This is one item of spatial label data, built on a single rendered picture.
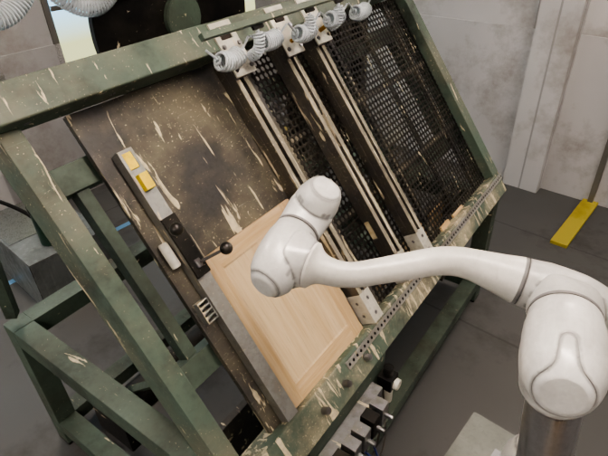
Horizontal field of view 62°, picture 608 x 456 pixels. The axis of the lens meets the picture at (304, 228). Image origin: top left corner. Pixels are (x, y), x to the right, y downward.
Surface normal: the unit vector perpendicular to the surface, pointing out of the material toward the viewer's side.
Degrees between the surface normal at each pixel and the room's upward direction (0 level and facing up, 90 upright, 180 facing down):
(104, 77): 55
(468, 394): 0
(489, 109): 90
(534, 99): 90
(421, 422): 0
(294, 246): 21
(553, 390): 82
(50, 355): 0
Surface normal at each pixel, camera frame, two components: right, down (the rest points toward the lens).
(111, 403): -0.04, -0.83
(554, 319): -0.42, -0.83
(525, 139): -0.66, 0.44
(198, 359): 0.64, -0.23
